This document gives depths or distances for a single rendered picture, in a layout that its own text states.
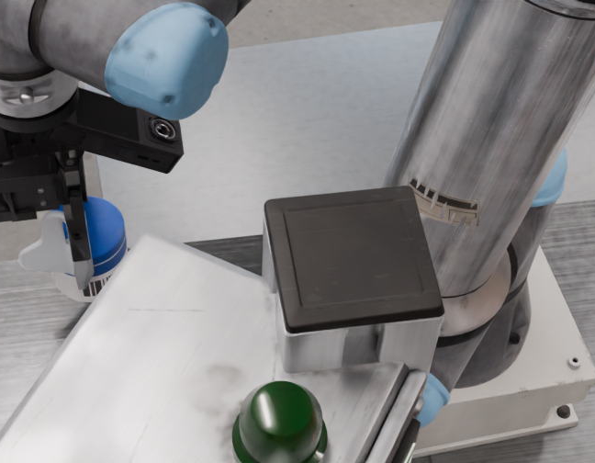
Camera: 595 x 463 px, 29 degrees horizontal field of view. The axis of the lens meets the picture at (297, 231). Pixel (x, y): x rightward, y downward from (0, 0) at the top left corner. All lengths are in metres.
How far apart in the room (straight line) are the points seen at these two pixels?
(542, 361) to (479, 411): 0.07
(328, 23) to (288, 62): 1.28
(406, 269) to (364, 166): 0.91
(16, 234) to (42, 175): 1.33
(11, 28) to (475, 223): 0.33
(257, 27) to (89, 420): 2.28
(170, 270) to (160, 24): 0.39
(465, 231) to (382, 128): 0.62
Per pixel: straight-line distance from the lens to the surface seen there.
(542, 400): 1.03
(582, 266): 1.19
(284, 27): 2.59
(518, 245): 0.83
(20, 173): 0.92
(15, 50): 0.81
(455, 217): 0.64
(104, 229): 1.02
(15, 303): 1.14
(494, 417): 1.02
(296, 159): 1.23
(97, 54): 0.74
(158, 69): 0.72
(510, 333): 0.96
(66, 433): 0.33
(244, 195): 1.20
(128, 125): 0.92
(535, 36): 0.54
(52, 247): 0.98
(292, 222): 0.33
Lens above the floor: 1.76
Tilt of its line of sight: 53 degrees down
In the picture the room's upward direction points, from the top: 4 degrees clockwise
